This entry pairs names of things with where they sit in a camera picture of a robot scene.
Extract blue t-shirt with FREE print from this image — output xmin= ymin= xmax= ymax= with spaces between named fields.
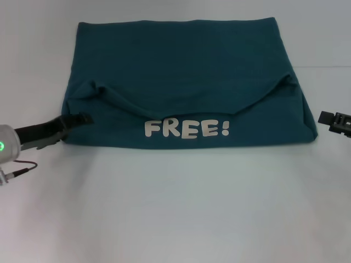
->
xmin=60 ymin=16 xmax=319 ymax=151

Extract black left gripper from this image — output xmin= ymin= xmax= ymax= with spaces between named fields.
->
xmin=13 ymin=111 xmax=95 ymax=151

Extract dark left gripper cable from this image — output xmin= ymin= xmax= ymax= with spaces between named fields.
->
xmin=0 ymin=159 xmax=38 ymax=187

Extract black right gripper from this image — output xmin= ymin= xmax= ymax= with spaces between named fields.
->
xmin=317 ymin=110 xmax=351 ymax=138

